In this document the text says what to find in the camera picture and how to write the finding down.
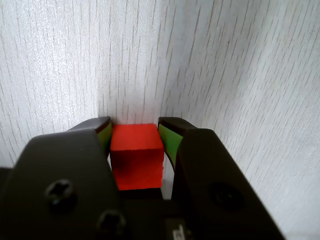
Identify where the red wooden cube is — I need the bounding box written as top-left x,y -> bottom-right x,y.
109,123 -> 165,191

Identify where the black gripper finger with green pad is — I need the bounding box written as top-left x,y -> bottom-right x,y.
157,116 -> 286,240
0,116 -> 131,240

